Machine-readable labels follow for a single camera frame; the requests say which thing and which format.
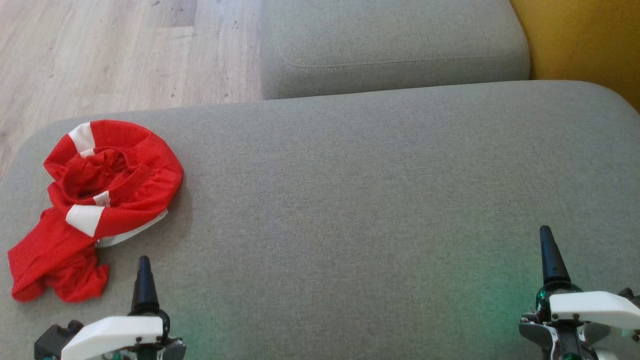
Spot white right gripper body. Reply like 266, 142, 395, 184
519, 281, 640, 360

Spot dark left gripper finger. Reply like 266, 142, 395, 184
131, 256, 161, 316

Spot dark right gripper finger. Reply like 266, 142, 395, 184
539, 225, 572, 287

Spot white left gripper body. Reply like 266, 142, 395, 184
60, 309, 187, 360

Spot red shorts with white trim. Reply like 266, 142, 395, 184
44, 119, 185, 240

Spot large grey sofa seat cushion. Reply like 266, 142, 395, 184
0, 80, 640, 360

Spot large yellow sofa backrest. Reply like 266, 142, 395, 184
509, 0, 640, 112

